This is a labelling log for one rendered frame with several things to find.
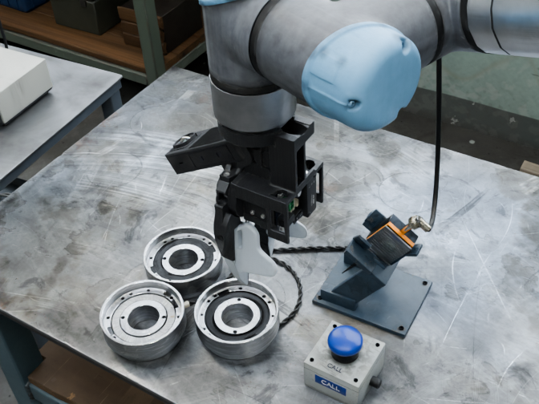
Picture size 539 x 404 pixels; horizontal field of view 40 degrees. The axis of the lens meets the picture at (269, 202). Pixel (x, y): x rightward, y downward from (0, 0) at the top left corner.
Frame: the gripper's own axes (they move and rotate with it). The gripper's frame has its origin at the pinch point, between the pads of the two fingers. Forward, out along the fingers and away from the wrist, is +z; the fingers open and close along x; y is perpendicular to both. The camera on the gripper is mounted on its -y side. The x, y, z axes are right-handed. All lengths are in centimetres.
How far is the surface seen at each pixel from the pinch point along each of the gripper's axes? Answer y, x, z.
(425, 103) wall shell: -39, 163, 90
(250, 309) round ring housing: -3.0, 3.0, 13.6
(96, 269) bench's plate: -27.0, 0.4, 16.1
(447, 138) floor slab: -28, 155, 96
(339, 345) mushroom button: 10.9, 0.3, 8.8
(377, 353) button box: 14.2, 3.4, 11.7
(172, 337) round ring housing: -8.8, -5.6, 13.0
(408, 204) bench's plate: 5.2, 33.4, 16.1
